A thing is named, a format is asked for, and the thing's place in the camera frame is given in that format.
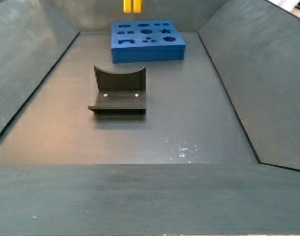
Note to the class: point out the black curved stand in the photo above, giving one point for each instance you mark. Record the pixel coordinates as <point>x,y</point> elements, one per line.
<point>121,91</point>

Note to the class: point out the blue shape sorting board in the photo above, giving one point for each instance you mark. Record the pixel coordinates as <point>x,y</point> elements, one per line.
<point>141,41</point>

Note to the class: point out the yellow double-square block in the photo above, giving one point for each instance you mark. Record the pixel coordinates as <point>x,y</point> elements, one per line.
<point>132,6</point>

